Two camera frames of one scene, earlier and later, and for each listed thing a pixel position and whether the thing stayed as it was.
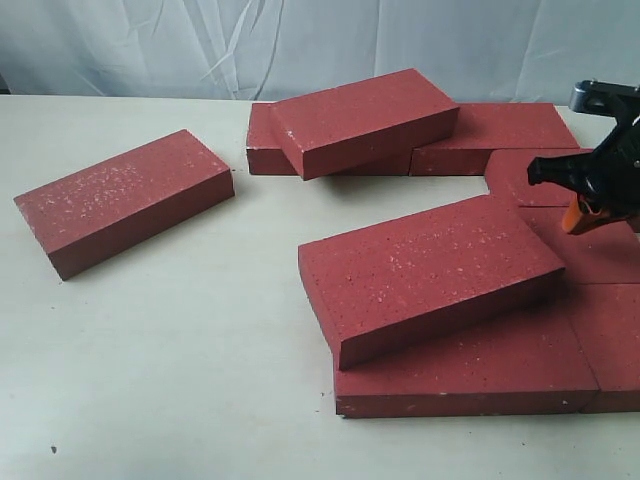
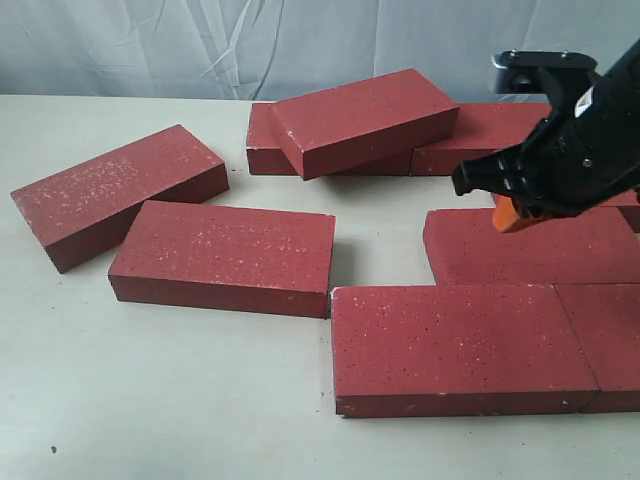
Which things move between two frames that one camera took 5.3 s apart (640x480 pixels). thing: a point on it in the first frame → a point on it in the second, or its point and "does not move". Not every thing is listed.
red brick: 605,318 does not move
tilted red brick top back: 341,127 does not move
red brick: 524,359 does not move
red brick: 382,288 → 238,259
